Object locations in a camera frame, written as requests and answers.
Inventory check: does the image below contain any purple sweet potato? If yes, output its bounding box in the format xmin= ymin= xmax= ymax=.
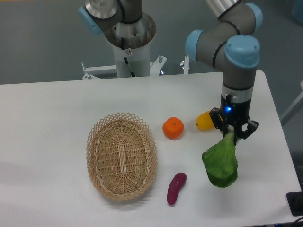
xmin=167 ymin=172 xmax=187 ymax=206

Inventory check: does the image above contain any yellow mango fruit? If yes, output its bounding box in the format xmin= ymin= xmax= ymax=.
xmin=196 ymin=110 xmax=215 ymax=131

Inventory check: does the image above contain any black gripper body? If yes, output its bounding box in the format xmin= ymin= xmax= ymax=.
xmin=220 ymin=96 xmax=251 ymax=128

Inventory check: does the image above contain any green bok choy vegetable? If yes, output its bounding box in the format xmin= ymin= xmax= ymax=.
xmin=202 ymin=132 xmax=238 ymax=188

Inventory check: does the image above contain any woven wicker basket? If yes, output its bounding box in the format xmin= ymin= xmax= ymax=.
xmin=86 ymin=113 xmax=158 ymax=201

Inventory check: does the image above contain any orange tangerine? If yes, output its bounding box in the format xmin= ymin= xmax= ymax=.
xmin=162 ymin=116 xmax=184 ymax=140

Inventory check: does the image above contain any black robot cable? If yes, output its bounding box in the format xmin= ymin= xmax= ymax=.
xmin=120 ymin=37 xmax=136 ymax=78

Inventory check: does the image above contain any black device at edge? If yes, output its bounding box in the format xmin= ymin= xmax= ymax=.
xmin=286 ymin=192 xmax=303 ymax=217

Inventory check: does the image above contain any white frame right edge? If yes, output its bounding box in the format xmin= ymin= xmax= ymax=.
xmin=280 ymin=81 xmax=303 ymax=126

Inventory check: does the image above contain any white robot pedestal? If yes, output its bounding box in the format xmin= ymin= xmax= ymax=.
xmin=80 ymin=13 xmax=191 ymax=80

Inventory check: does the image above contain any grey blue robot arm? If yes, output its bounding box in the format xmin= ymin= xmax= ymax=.
xmin=78 ymin=0 xmax=263 ymax=141

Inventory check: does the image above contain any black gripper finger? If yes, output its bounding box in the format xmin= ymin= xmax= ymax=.
xmin=209 ymin=107 xmax=229 ymax=137
xmin=234 ymin=120 xmax=259 ymax=145

